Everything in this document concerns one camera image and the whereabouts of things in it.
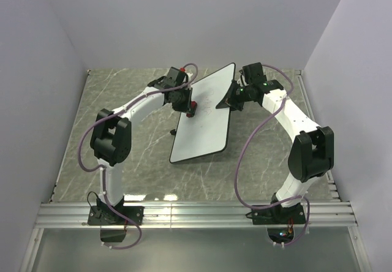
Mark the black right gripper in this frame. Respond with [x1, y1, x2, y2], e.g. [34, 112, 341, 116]
[215, 80, 251, 112]

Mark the red bone-shaped eraser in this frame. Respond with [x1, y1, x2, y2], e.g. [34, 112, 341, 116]
[186, 100, 197, 118]

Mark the white whiteboard black frame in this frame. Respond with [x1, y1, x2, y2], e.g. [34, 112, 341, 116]
[169, 63, 236, 164]

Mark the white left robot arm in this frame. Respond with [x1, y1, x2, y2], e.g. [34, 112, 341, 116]
[90, 67, 197, 224]

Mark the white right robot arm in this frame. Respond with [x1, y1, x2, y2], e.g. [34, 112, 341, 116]
[216, 62, 334, 223]

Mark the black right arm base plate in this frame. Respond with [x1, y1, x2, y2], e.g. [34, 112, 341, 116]
[246, 203, 306, 225]

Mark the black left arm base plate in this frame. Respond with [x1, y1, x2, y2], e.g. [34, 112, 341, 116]
[87, 206, 144, 226]

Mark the aluminium front rail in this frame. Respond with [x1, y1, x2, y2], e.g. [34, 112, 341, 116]
[34, 202, 357, 229]

